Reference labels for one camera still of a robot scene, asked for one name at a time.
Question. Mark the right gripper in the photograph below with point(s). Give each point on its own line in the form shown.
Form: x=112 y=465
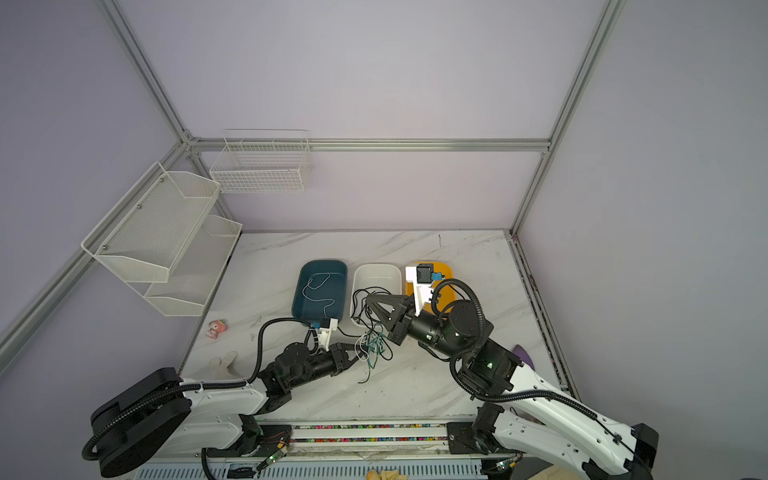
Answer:
x=397 y=329

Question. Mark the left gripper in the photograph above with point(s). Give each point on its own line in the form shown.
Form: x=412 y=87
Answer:
x=339 y=355

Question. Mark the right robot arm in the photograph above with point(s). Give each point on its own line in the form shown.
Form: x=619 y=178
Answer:
x=518 y=409

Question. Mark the white plastic bin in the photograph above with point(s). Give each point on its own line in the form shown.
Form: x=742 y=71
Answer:
x=372 y=278

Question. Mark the yellow plastic bin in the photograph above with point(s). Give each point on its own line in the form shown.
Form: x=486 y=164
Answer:
x=444 y=270

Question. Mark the teal plastic bin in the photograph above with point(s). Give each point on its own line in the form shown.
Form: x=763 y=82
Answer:
x=320 y=291

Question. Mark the white rubber glove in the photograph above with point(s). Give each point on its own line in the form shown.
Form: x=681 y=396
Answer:
x=221 y=368

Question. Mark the pink toy figure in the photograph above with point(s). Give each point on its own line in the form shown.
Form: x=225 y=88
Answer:
x=216 y=328

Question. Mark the purple pink spatula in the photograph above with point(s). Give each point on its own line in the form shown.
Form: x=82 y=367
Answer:
x=523 y=355

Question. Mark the white mesh two-tier shelf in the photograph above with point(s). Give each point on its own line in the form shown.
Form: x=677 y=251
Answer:
x=165 y=242

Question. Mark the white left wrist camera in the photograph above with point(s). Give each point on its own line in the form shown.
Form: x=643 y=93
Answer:
x=324 y=332

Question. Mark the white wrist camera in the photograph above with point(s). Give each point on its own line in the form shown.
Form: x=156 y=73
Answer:
x=422 y=277
x=324 y=332

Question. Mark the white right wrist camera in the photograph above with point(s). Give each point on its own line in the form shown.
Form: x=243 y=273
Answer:
x=422 y=277

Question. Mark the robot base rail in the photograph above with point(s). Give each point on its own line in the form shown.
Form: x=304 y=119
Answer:
x=400 y=449

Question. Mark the white wire basket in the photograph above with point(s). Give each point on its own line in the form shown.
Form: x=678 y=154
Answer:
x=263 y=161

